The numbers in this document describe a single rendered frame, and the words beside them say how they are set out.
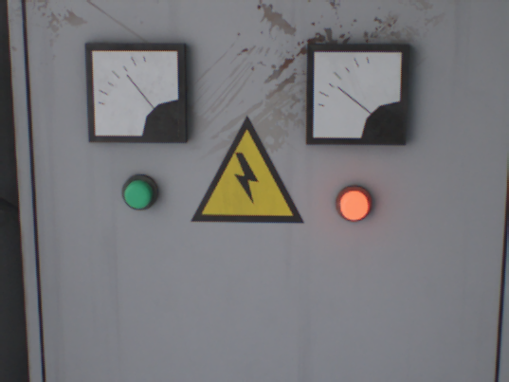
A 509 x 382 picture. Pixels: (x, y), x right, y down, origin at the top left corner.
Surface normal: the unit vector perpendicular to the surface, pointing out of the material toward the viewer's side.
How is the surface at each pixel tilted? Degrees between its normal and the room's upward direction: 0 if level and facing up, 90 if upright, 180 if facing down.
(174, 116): 90
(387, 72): 90
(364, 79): 90
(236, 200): 90
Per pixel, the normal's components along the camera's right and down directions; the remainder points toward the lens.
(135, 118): -0.06, 0.23
